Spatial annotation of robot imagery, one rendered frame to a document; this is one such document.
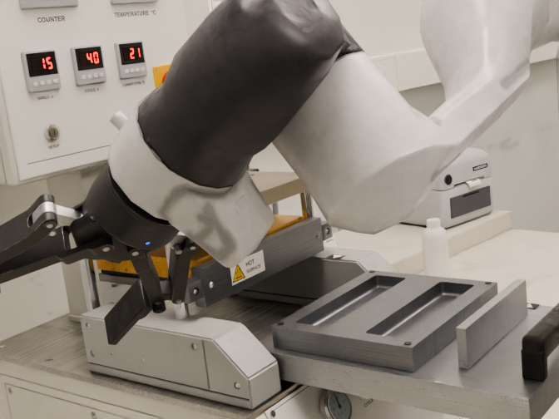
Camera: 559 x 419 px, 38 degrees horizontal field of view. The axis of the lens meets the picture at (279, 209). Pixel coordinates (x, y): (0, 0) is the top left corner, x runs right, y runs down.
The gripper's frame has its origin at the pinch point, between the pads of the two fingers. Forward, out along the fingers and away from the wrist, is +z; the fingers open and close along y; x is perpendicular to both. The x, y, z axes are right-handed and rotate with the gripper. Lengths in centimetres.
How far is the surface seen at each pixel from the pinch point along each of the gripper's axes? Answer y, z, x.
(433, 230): -93, 18, -40
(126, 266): -15.8, 10.2, -14.7
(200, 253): -19.8, 1.1, -11.0
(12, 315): -25, 63, -40
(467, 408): -29.5, -17.5, 16.5
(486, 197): -131, 25, -61
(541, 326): -34.1, -25.1, 12.2
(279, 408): -23.8, -0.2, 8.3
